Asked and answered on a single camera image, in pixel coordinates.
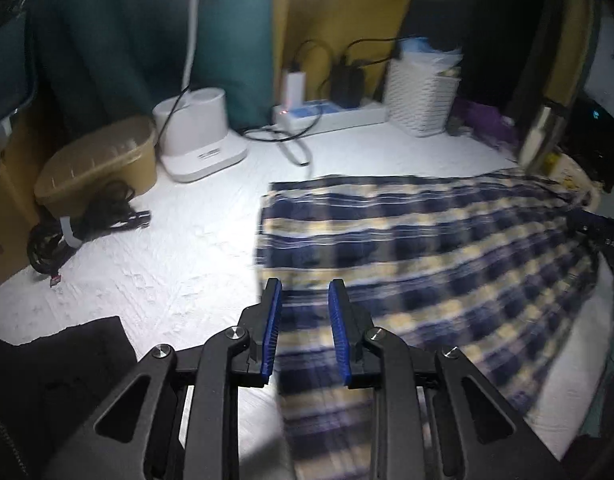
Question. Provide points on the black power adapter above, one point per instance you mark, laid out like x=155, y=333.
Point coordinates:
x=347, y=85

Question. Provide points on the black folded cloth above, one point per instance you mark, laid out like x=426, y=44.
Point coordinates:
x=62, y=385

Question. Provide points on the blue plastic bag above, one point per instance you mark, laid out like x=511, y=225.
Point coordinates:
x=427, y=50

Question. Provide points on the purple cloth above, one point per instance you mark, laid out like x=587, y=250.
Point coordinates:
x=482, y=120

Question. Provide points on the white bear mug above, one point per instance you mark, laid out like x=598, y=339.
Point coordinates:
x=572, y=175

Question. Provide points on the brown plastic container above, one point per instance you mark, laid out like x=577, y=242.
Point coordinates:
x=97, y=160

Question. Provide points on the small dark ornament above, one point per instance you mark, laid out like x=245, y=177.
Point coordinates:
x=454, y=129

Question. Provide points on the blue plaid pants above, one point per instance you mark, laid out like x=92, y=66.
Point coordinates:
x=437, y=260

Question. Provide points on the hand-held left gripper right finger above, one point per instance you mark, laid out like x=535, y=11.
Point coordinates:
x=339, y=332

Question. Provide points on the cardboard box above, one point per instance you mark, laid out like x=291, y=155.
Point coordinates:
x=7, y=195

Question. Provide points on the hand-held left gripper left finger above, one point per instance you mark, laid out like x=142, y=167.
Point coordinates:
x=269, y=332

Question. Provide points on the yellow curtain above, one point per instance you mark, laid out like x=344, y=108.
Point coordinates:
x=337, y=10
x=572, y=35

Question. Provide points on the white tablecloth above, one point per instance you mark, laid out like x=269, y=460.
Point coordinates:
x=187, y=240

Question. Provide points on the white power strip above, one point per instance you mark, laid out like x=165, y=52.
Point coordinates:
x=337, y=116

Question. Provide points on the white desk lamp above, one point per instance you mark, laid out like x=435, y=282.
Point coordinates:
x=197, y=130

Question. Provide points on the white plastic basket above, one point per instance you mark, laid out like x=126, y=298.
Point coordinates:
x=417, y=95

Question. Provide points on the teal curtain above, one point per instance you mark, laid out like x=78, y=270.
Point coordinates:
x=127, y=35

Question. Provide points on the white charger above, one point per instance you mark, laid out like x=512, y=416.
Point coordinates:
x=293, y=87

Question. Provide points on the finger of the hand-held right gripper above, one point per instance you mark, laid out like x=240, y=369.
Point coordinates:
x=589, y=220

